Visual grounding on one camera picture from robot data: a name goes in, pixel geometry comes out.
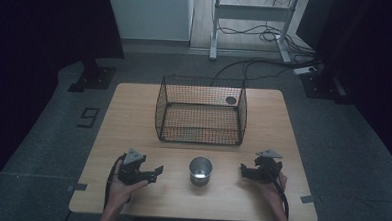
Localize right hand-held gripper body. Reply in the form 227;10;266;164
252;148;284;185

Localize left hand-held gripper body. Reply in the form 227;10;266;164
117;147;150;186

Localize silver metal cup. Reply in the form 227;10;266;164
188;155;214;187

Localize black wire mesh basket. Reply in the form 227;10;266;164
154;74;250;148

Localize person's right hand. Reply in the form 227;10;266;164
250;170;289;213

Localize person's left hand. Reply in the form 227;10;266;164
106;172;150;214

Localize grey tape piece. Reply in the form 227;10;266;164
299;194;316;205
66;182;89;194

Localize black stand base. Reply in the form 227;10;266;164
298;69;355;105
67;56;118;95

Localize white power strip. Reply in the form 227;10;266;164
293;65;318;77

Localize dark curtain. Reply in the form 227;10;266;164
0;0;128;208
290;0;392;173

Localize white cabinet panel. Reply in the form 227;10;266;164
103;0;196;43

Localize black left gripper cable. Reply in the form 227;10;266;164
103;154;125;211

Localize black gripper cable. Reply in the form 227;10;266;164
103;154;125;211
267;173;292;220

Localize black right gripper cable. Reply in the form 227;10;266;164
267;173;292;220

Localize bundle of black floor cables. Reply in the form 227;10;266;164
208;0;325;92

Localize white metal desk frame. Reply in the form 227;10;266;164
208;0;302;65

